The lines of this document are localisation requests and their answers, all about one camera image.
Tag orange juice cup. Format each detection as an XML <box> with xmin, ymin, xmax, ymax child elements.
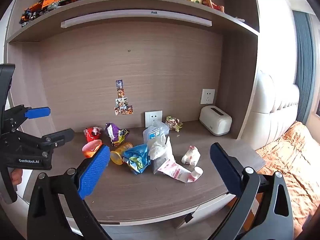
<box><xmin>110</xmin><ymin>142</ymin><xmax>133</xmax><ymax>165</ymax></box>

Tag white pink paper carton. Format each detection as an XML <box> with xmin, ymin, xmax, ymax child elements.
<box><xmin>157</xmin><ymin>159</ymin><xmax>203</xmax><ymax>183</ymax></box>

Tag person's left hand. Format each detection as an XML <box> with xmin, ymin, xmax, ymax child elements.
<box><xmin>10</xmin><ymin>168</ymin><xmax>23</xmax><ymax>186</ymax></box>

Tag orange plastic cup lid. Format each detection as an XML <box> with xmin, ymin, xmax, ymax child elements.
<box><xmin>82</xmin><ymin>139</ymin><xmax>102</xmax><ymax>158</ymax></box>

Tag red snack wrapper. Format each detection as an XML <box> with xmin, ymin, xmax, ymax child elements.
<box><xmin>84</xmin><ymin>126</ymin><xmax>103</xmax><ymax>142</ymax></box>

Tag white crumpled milk bottle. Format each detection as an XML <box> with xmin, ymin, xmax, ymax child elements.
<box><xmin>181</xmin><ymin>145</ymin><xmax>201</xmax><ymax>167</ymax></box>

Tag purple yellow snack bag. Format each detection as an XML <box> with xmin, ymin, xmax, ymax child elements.
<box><xmin>105</xmin><ymin>122</ymin><xmax>129</xmax><ymax>147</ymax></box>

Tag white toaster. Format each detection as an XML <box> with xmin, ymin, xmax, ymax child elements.
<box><xmin>199</xmin><ymin>106</ymin><xmax>232</xmax><ymax>136</ymax></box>

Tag blue snack bag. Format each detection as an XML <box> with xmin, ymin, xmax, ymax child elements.
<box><xmin>123</xmin><ymin>144</ymin><xmax>151</xmax><ymax>174</ymax></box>

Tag orange bed cover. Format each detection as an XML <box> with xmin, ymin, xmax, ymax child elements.
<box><xmin>256</xmin><ymin>122</ymin><xmax>319</xmax><ymax>237</ymax></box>

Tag colourful card stickers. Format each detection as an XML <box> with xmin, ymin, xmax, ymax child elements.
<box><xmin>114</xmin><ymin>80</ymin><xmax>133</xmax><ymax>115</ymax></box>

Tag green red crumpled wrapper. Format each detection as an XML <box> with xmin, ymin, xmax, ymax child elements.
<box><xmin>165</xmin><ymin>116</ymin><xmax>183</xmax><ymax>132</ymax></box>

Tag clear plastic bag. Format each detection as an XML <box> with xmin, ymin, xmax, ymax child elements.
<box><xmin>143</xmin><ymin>121</ymin><xmax>175</xmax><ymax>174</ymax></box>

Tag cream padded headboard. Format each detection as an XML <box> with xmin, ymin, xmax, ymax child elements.
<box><xmin>241</xmin><ymin>71</ymin><xmax>299</xmax><ymax>150</ymax></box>

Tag grey blue curtain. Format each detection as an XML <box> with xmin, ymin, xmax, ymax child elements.
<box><xmin>293</xmin><ymin>11</ymin><xmax>316</xmax><ymax>124</ymax></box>

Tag white LED light bar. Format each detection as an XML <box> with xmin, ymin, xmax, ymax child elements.
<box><xmin>60</xmin><ymin>9</ymin><xmax>213</xmax><ymax>29</ymax></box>

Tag white wall socket upper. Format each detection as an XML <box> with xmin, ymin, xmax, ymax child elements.
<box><xmin>200</xmin><ymin>89</ymin><xmax>215</xmax><ymax>105</ymax></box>

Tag white wall socket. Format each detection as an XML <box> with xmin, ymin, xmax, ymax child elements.
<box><xmin>200</xmin><ymin>89</ymin><xmax>215</xmax><ymax>105</ymax></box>
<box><xmin>144</xmin><ymin>110</ymin><xmax>163</xmax><ymax>128</ymax></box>

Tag white wall socket lower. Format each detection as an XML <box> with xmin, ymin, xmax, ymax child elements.
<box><xmin>144</xmin><ymin>110</ymin><xmax>163</xmax><ymax>128</ymax></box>

